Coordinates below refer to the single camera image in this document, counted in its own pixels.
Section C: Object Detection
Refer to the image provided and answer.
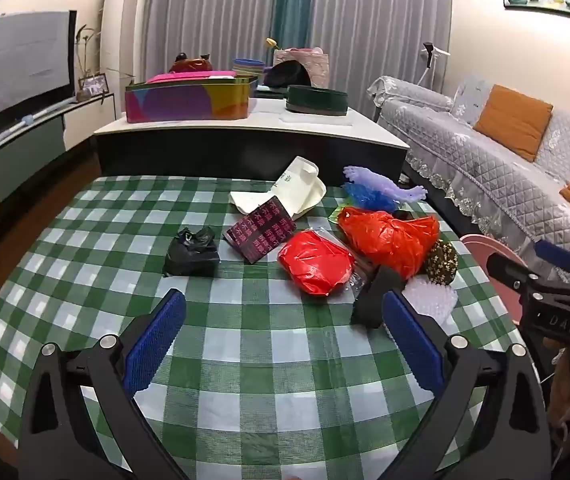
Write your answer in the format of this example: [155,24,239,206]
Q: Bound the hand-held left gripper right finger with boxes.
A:
[381,288,552,480]

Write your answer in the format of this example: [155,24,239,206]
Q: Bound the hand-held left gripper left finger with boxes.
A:
[17,288,190,480]

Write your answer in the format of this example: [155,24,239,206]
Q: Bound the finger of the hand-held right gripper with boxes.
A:
[487,252,540,291]
[535,239,570,275]

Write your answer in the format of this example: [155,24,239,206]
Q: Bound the pink plastic bin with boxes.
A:
[461,233,530,326]

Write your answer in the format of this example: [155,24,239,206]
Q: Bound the black foam block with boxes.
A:
[350,266,406,328]

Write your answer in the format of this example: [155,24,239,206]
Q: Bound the dark flowered pouch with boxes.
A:
[425,240,459,287]

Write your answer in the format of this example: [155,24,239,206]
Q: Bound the clear plastic wrapper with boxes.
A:
[315,227,380,301]

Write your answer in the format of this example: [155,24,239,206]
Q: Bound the black plastic bag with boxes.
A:
[164,226,220,277]

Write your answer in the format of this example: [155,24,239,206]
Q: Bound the orange-red plastic bag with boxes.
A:
[337,206,440,281]

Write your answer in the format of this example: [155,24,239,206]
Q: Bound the red plastic bag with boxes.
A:
[277,229,356,296]

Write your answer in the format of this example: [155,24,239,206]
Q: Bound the dark patterned packet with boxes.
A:
[223,198,296,265]

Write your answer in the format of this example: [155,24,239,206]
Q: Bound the cream plastic bag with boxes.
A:
[229,156,327,221]

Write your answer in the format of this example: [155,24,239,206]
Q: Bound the grey covered sofa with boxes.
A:
[367,75,570,281]

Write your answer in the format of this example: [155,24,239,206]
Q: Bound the green checked tablecloth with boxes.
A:
[0,175,540,480]

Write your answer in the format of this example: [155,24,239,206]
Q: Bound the white-topped coffee table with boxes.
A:
[94,97,410,186]

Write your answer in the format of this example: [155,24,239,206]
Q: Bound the television stand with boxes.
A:
[0,91,116,203]

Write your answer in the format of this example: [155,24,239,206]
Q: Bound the colourful tin box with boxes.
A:
[125,76,259,124]

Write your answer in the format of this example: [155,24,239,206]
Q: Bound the white tray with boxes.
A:
[280,110,353,127]

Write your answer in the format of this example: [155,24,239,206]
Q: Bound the green round tin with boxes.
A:
[285,85,350,117]

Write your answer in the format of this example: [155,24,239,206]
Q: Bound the pink flat box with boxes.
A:
[145,71,238,85]

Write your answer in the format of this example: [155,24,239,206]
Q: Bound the red teapot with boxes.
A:
[168,52,213,75]

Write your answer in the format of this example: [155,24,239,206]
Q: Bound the pink lace bag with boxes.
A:
[273,46,330,92]

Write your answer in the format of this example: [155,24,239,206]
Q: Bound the grey curtain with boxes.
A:
[310,0,453,96]
[140,0,282,76]

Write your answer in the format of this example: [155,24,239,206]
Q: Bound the stack of colourful bowls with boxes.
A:
[231,57,266,80]

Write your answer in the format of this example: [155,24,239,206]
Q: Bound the black hat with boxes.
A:
[263,60,312,90]

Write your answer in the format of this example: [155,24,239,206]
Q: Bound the potted plant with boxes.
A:
[75,24,103,81]

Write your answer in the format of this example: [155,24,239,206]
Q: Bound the television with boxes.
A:
[0,10,78,148]

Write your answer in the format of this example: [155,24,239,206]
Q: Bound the standing air conditioner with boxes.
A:
[124,0,158,86]

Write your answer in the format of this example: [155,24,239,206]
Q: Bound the teal curtain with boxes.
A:
[270,0,316,53]

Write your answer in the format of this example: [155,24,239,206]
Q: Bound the photo frame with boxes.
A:
[77,74,110,98]

